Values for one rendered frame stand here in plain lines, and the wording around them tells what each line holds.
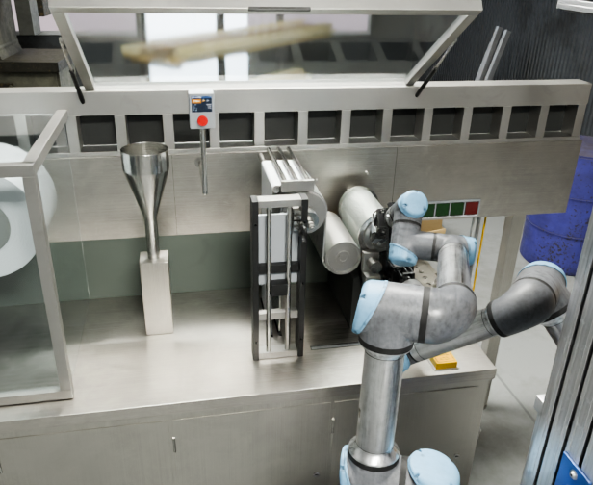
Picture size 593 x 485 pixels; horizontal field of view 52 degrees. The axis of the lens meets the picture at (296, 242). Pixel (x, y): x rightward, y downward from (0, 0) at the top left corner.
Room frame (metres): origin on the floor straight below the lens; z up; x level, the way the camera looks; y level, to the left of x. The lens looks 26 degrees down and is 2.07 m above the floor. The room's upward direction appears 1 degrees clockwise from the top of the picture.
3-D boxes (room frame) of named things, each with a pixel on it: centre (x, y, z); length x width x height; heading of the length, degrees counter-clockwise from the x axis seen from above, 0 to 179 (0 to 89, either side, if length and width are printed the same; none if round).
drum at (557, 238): (4.15, -2.01, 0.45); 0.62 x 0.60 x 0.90; 13
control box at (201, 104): (1.70, 0.28, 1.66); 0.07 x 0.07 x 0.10; 12
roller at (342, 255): (1.88, -0.13, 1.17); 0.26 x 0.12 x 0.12; 12
